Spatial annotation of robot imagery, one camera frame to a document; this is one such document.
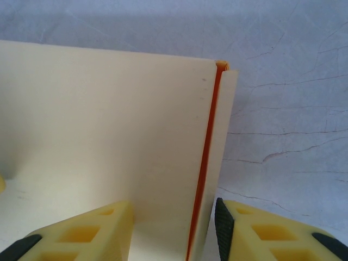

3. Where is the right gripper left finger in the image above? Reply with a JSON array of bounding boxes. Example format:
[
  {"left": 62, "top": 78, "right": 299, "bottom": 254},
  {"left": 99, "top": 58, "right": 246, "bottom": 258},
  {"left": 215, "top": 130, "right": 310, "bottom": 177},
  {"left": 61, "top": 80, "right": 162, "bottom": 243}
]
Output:
[{"left": 0, "top": 200, "right": 134, "bottom": 261}]

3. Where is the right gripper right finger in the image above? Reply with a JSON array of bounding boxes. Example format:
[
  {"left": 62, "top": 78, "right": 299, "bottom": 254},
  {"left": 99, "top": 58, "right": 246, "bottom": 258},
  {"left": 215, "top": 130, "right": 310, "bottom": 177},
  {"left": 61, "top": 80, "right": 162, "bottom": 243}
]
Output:
[{"left": 214, "top": 197, "right": 348, "bottom": 261}]

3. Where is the yellow paper box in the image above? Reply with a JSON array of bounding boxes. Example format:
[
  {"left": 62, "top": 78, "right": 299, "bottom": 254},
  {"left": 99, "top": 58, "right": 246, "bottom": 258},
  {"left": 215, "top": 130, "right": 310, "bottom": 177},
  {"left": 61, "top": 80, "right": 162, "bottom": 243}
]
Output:
[{"left": 0, "top": 40, "right": 240, "bottom": 261}]

